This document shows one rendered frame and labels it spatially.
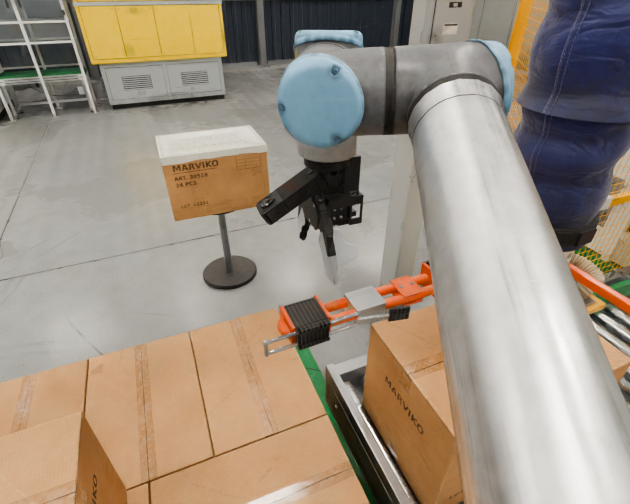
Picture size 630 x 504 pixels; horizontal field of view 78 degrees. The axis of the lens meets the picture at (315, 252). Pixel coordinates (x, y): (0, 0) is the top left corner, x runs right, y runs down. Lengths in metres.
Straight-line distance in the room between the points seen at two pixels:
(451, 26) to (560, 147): 1.04
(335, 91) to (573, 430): 0.33
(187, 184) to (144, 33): 5.55
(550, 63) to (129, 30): 7.24
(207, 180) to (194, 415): 1.36
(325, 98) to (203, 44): 7.49
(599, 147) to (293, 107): 0.64
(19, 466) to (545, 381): 1.07
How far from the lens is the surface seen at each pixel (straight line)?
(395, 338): 1.19
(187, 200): 2.44
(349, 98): 0.41
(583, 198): 0.96
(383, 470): 1.34
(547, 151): 0.91
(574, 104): 0.87
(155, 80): 7.92
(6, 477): 1.15
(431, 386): 1.10
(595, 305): 1.22
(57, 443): 1.14
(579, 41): 0.86
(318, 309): 0.79
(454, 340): 0.25
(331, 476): 1.39
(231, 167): 2.40
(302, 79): 0.42
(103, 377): 1.78
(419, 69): 0.43
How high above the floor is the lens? 1.80
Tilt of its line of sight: 35 degrees down
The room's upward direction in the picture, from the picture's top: straight up
